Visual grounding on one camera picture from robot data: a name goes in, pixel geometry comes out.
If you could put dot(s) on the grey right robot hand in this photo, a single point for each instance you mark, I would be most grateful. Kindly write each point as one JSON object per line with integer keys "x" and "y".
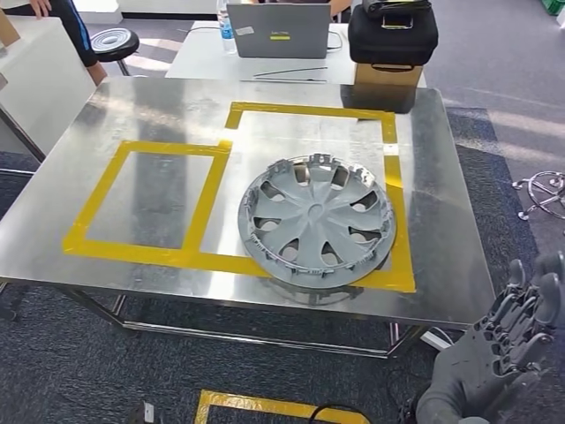
{"x": 477, "y": 374}

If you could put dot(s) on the silver wheel hub cap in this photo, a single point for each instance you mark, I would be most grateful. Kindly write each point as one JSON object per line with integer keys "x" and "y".
{"x": 315, "y": 216}

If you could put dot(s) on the stainless steel workbench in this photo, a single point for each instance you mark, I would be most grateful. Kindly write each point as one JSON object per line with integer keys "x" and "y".
{"x": 155, "y": 105}

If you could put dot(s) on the white power strip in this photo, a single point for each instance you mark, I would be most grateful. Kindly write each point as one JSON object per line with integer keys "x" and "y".
{"x": 434, "y": 340}

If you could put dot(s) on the black round stool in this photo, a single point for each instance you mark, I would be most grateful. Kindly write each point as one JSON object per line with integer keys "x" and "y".
{"x": 554, "y": 190}
{"x": 115, "y": 44}

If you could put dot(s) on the brown cardboard box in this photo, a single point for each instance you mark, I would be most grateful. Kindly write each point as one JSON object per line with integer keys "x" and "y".
{"x": 388, "y": 76}

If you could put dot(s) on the black case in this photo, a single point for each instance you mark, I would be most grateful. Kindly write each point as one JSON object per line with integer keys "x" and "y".
{"x": 397, "y": 6}
{"x": 393, "y": 41}

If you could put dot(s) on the thin black rod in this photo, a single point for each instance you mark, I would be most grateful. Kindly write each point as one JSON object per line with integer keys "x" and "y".
{"x": 291, "y": 71}
{"x": 282, "y": 81}

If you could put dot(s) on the grey laptop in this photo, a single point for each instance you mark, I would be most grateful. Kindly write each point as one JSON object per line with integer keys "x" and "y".
{"x": 300, "y": 29}

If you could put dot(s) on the clear water bottle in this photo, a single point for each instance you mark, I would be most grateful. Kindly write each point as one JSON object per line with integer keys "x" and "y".
{"x": 226, "y": 35}

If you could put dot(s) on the white table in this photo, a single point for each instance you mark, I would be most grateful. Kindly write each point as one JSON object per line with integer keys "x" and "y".
{"x": 198, "y": 58}

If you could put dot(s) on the person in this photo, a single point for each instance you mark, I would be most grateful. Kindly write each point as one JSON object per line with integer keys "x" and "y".
{"x": 75, "y": 29}

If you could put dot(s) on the white desk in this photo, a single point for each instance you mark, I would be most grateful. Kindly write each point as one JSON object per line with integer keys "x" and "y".
{"x": 44, "y": 76}

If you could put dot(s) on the brown cardboard sheet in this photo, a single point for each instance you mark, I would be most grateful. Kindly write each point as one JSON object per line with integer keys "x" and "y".
{"x": 9, "y": 29}

